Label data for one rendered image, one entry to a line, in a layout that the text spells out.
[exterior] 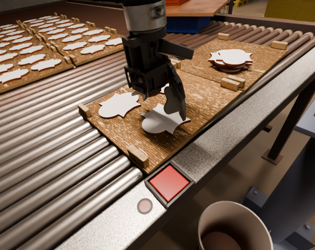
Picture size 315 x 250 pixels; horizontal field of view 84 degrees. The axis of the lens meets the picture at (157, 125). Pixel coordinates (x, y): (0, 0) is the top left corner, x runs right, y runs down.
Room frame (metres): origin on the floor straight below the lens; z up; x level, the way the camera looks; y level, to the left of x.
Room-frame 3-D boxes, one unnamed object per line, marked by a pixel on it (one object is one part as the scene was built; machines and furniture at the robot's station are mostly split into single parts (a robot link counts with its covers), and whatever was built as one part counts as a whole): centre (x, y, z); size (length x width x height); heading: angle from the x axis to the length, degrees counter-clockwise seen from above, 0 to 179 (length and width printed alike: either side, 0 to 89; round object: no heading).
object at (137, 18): (0.37, -0.01, 1.19); 0.08 x 0.08 x 0.05
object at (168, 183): (0.19, -0.01, 0.92); 0.06 x 0.06 x 0.01; 35
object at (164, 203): (0.19, -0.01, 0.92); 0.08 x 0.08 x 0.02; 35
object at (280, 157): (0.83, -0.91, 0.43); 0.12 x 0.12 x 0.85; 35
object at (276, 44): (0.76, -0.58, 0.95); 0.06 x 0.02 x 0.03; 40
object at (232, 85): (0.50, -0.25, 0.95); 0.06 x 0.02 x 0.03; 39
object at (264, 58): (0.74, -0.34, 0.93); 0.41 x 0.35 x 0.02; 130
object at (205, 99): (0.48, -0.02, 0.93); 0.41 x 0.35 x 0.02; 129
